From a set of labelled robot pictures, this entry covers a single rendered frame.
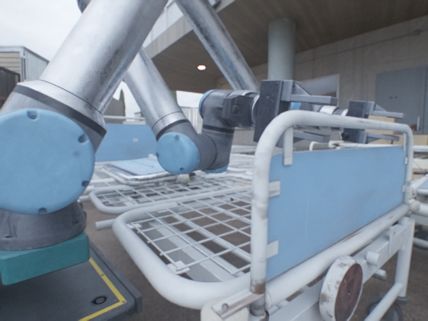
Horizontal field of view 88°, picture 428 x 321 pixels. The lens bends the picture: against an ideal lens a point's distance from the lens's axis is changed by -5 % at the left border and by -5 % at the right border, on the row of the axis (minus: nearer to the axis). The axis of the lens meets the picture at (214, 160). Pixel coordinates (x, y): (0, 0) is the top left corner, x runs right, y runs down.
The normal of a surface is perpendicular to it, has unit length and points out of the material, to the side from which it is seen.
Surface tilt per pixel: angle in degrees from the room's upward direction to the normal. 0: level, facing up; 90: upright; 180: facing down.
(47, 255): 90
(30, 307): 0
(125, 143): 90
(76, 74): 82
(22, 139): 94
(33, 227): 70
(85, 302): 0
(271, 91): 90
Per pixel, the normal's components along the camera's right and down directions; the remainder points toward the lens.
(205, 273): -0.80, 0.06
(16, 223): 0.15, -0.25
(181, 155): -0.42, 0.15
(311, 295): 0.00, -1.00
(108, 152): 0.59, 0.08
